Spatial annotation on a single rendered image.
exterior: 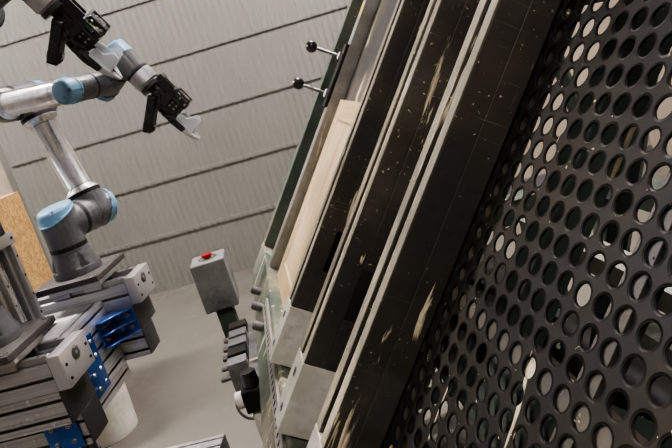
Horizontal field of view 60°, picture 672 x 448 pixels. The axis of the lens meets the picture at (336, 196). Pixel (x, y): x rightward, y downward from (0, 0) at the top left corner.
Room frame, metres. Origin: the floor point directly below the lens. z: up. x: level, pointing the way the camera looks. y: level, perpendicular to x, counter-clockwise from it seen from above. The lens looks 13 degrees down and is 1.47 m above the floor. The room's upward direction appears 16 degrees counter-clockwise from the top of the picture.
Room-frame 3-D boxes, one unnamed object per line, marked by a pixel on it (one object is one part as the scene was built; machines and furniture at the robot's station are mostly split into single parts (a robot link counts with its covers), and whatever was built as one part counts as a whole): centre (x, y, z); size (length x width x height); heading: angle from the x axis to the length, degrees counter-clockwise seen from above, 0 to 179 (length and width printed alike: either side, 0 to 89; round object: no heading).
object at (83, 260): (1.87, 0.88, 1.09); 0.15 x 0.15 x 0.10
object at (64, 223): (1.87, 0.87, 1.20); 0.13 x 0.12 x 0.14; 150
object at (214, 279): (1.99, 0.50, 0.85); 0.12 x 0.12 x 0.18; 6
